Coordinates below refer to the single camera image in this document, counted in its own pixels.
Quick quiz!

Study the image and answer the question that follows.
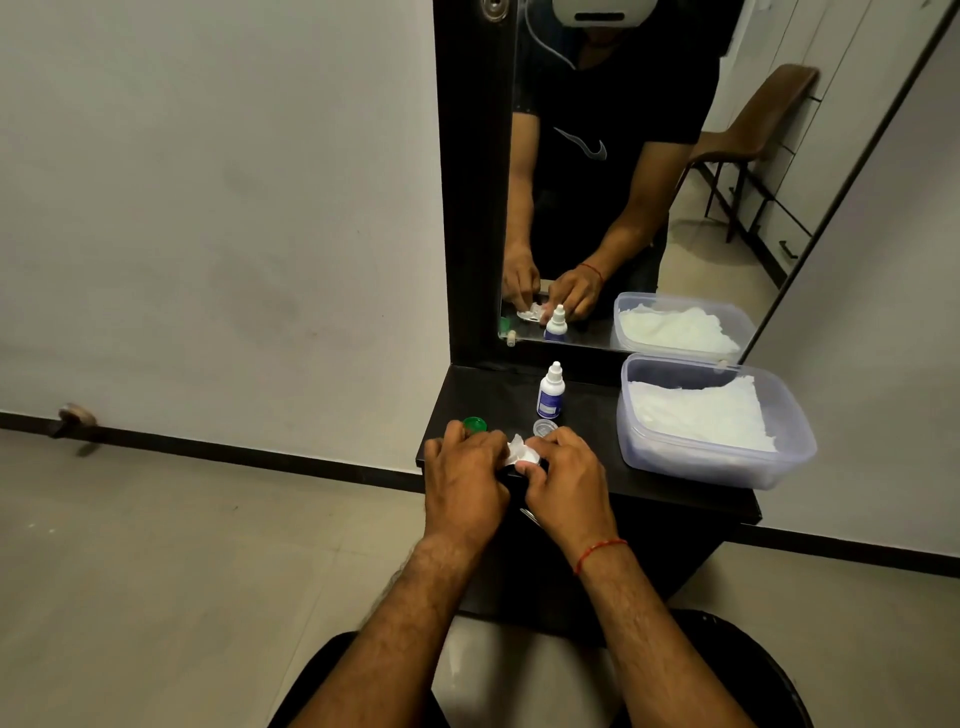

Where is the person's left hand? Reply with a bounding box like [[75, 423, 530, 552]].
[[422, 419, 516, 552]]

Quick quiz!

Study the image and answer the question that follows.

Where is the person's right hand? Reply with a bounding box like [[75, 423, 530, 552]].
[[516, 426, 630, 564]]

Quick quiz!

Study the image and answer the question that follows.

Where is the white tissue piece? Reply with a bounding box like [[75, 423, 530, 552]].
[[501, 432, 543, 471]]

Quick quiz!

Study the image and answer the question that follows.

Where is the person's left forearm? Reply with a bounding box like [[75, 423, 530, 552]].
[[288, 536, 496, 728]]

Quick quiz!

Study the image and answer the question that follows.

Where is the person's right forearm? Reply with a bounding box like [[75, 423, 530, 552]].
[[573, 541, 756, 728]]

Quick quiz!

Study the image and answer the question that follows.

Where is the white dropper bottle blue label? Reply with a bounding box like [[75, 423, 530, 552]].
[[536, 360, 567, 421]]

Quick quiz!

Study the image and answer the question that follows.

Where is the white tissues stack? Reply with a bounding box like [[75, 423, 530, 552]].
[[626, 374, 780, 454]]

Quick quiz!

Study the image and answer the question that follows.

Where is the black dressing unit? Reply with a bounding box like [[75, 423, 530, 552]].
[[415, 0, 763, 640]]

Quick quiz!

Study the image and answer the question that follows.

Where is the clear plastic container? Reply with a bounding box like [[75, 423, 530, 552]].
[[615, 351, 819, 492]]

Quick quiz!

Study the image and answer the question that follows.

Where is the metal door stopper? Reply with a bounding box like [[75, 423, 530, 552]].
[[48, 402, 98, 441]]

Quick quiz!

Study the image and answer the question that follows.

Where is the red thread bracelet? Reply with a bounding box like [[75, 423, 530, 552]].
[[573, 537, 630, 577]]

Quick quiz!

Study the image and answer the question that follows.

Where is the wall mirror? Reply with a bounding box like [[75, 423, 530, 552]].
[[498, 0, 958, 358]]

